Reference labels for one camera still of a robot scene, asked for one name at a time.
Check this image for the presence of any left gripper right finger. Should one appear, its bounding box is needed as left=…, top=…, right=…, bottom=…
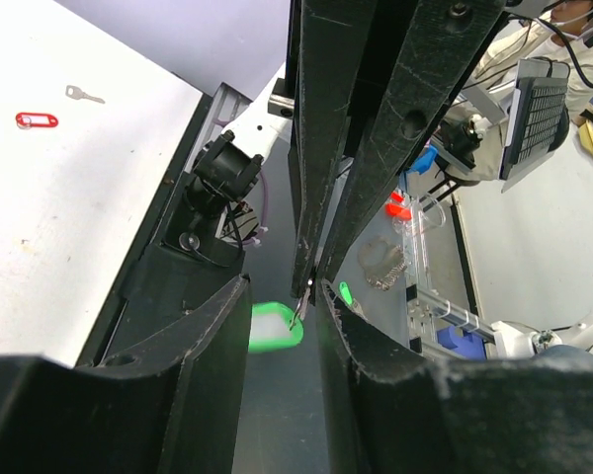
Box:
left=315, top=280, right=593, bottom=473

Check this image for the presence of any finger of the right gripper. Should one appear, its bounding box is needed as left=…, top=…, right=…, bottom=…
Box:
left=320, top=1, right=504, bottom=280
left=287, top=1, right=378, bottom=298

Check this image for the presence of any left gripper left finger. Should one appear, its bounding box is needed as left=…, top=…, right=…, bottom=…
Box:
left=0, top=276, right=252, bottom=473

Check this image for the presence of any green key tag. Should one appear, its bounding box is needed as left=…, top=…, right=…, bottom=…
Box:
left=248, top=302, right=304, bottom=354

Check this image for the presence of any black keyboard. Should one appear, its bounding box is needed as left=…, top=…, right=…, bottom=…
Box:
left=499, top=57, right=570, bottom=184

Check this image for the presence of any blue plastic bin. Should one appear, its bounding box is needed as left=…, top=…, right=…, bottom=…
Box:
left=408, top=145, right=438, bottom=175

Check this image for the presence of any person in background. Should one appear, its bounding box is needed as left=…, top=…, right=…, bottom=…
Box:
left=471, top=1, right=593, bottom=116

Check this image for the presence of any red key tag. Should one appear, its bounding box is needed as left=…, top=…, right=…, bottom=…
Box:
left=15, top=112, right=58, bottom=129

